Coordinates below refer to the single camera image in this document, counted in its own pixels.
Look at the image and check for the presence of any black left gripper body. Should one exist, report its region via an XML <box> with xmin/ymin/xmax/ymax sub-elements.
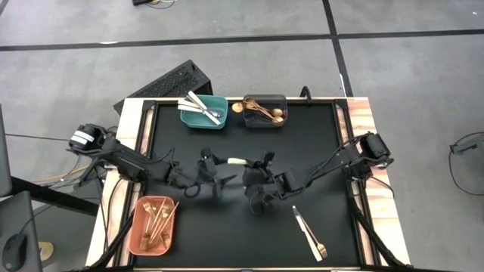
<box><xmin>191</xmin><ymin>147</ymin><xmax>219</xmax><ymax>188</ymax></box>

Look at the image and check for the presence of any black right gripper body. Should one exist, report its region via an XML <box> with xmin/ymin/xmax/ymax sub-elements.
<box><xmin>244</xmin><ymin>151</ymin><xmax>281</xmax><ymax>196</ymax></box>

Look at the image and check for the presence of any thin gold cutlery piece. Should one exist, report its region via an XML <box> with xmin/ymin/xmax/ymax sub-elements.
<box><xmin>153</xmin><ymin>197</ymin><xmax>170</xmax><ymax>237</ymax></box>

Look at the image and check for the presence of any dark grey plastic bin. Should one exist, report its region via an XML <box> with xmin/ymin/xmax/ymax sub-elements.
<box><xmin>243</xmin><ymin>94</ymin><xmax>290</xmax><ymax>129</ymax></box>

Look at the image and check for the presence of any teal plastic bin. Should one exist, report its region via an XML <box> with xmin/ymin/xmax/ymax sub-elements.
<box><xmin>179</xmin><ymin>94</ymin><xmax>229</xmax><ymax>131</ymax></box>

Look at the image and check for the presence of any salmon red plastic tray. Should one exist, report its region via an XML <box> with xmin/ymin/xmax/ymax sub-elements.
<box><xmin>127</xmin><ymin>195</ymin><xmax>177</xmax><ymax>257</ymax></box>

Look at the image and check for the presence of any black floor beam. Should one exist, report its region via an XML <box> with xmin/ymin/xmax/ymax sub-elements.
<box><xmin>10</xmin><ymin>175</ymin><xmax>100</xmax><ymax>217</ymax></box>

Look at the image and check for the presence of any yellow floor marker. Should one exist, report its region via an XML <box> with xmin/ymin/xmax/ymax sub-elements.
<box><xmin>37</xmin><ymin>241</ymin><xmax>54</xmax><ymax>262</ymax></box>

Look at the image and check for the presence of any dark grey desk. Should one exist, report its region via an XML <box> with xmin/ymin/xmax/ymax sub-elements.
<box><xmin>0</xmin><ymin>190</ymin><xmax>43</xmax><ymax>272</ymax></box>

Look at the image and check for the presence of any grey floor device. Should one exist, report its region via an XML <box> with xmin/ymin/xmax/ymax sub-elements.
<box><xmin>448</xmin><ymin>132</ymin><xmax>484</xmax><ymax>155</ymax></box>

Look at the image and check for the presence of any black computer mouse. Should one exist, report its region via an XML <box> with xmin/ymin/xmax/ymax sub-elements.
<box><xmin>2</xmin><ymin>233</ymin><xmax>29</xmax><ymax>272</ymax></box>

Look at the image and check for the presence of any yellow floor cable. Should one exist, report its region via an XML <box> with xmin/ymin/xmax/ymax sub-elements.
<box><xmin>33</xmin><ymin>165</ymin><xmax>92</xmax><ymax>185</ymax></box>

